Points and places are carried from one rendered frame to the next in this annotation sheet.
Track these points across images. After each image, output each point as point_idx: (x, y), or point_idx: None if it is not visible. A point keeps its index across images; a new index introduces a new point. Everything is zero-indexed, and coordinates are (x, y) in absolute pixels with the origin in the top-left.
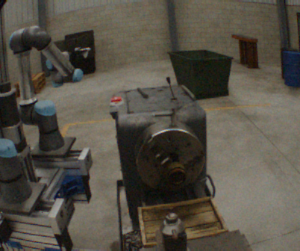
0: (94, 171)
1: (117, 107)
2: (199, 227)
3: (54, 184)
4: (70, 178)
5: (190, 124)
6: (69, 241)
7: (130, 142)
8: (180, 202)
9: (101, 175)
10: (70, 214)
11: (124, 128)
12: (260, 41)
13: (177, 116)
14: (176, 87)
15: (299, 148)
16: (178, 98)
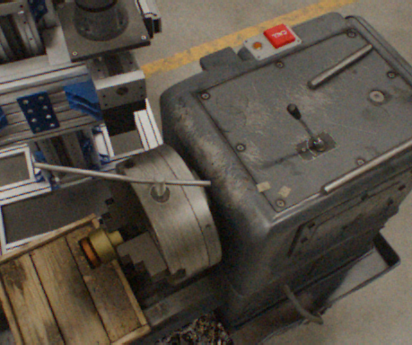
0: None
1: (233, 57)
2: (54, 333)
3: (30, 84)
4: (84, 91)
5: (229, 219)
6: None
7: (168, 133)
8: (121, 275)
9: None
10: (79, 125)
11: (163, 109)
12: None
13: (223, 183)
14: None
15: None
16: (328, 153)
